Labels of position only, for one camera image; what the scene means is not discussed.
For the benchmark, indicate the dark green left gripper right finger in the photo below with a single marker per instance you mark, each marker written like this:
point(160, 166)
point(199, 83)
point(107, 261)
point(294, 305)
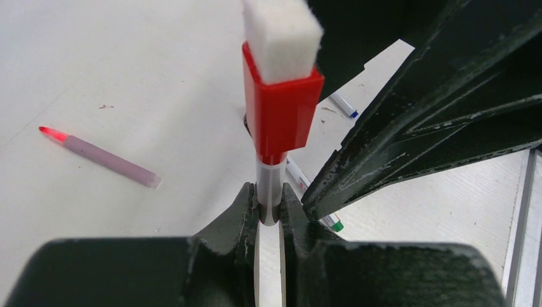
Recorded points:
point(319, 268)

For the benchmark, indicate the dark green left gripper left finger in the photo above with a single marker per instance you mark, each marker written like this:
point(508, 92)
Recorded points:
point(214, 267)

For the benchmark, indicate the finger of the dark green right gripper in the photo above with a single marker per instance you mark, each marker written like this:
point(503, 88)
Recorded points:
point(470, 92)
point(355, 31)

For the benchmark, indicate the red pen cap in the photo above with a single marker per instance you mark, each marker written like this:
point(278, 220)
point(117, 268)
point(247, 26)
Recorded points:
point(282, 84)

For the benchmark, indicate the white pen blue end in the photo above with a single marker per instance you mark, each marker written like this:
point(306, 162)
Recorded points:
point(344, 105)

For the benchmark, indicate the pink highlighter pen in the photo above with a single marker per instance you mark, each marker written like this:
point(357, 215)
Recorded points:
point(102, 157)

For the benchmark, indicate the white pen red end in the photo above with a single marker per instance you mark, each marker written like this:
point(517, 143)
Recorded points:
point(269, 187)

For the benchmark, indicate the aluminium front rail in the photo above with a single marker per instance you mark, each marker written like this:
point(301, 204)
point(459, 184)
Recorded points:
point(522, 269)

